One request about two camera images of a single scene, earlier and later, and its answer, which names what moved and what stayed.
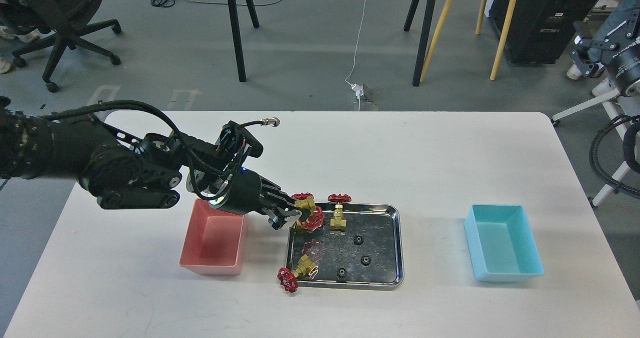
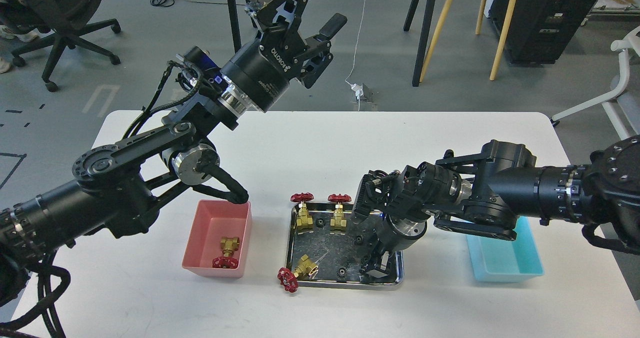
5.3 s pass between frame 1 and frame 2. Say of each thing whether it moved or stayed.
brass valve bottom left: stayed
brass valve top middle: stayed
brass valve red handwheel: moved
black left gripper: moved
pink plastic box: stayed
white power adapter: stayed
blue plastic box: stayed
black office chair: stayed
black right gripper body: moved
